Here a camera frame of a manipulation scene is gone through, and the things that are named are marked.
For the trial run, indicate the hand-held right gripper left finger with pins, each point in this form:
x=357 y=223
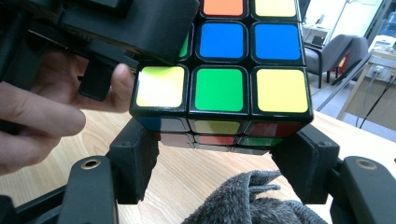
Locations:
x=134 y=161

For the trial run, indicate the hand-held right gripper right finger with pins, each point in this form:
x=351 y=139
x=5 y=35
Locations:
x=305 y=165

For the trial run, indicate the grey fuzzy cloth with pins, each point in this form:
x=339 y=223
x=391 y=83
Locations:
x=249 y=202

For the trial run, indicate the multicoloured puzzle cube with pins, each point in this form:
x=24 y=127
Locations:
x=218 y=90

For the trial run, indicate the grey armchair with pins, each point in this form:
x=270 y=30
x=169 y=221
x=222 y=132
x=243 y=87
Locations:
x=336 y=53

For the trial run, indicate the pale desk with metal legs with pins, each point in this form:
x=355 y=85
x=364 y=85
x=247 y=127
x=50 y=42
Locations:
x=379 y=60

